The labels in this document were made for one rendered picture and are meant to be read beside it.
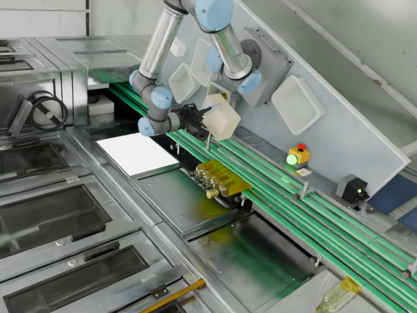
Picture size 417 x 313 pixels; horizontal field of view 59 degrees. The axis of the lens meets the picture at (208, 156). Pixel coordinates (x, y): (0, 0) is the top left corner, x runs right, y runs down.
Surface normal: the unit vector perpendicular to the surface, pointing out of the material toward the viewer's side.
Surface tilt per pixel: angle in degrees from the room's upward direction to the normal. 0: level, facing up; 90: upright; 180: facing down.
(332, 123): 0
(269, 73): 1
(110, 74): 90
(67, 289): 90
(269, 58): 1
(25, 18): 91
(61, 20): 90
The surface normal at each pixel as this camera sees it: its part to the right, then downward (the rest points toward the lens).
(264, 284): 0.15, -0.86
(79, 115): 0.62, 0.47
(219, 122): -0.77, 0.22
